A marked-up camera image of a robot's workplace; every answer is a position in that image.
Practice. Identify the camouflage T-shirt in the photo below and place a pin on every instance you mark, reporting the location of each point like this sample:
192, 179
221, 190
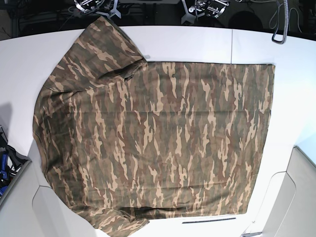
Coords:
124, 141

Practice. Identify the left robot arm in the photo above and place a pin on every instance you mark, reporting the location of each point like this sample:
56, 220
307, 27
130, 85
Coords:
195, 9

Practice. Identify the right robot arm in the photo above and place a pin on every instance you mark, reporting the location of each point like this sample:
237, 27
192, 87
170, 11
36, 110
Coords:
107, 8

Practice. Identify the blue black items bin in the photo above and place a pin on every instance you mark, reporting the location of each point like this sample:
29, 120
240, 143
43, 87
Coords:
12, 165

